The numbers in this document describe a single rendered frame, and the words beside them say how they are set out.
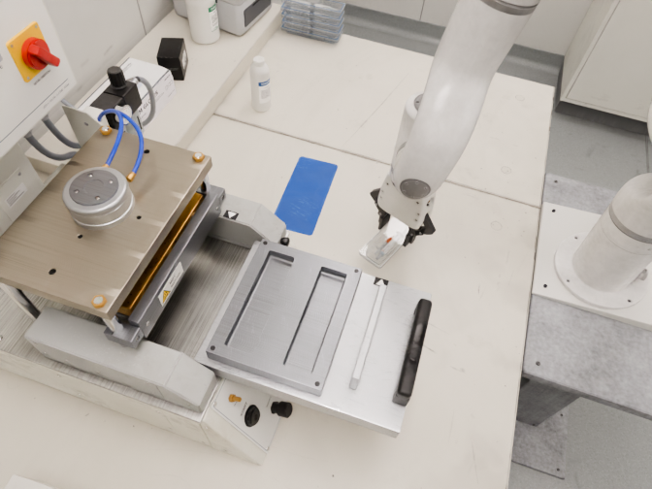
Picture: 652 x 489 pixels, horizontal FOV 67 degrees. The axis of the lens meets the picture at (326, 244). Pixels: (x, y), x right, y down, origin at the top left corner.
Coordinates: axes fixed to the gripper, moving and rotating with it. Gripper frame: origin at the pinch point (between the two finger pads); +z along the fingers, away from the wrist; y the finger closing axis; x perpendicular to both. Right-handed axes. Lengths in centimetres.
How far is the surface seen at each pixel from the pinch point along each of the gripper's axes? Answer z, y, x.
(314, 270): -16.8, -0.6, 27.5
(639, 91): 58, -20, -188
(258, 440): 3.4, -7.3, 47.7
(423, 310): -18.3, -17.0, 23.0
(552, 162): 82, -6, -145
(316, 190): 7.6, 23.1, -2.0
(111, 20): -6, 94, 0
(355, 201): 7.6, 14.4, -5.7
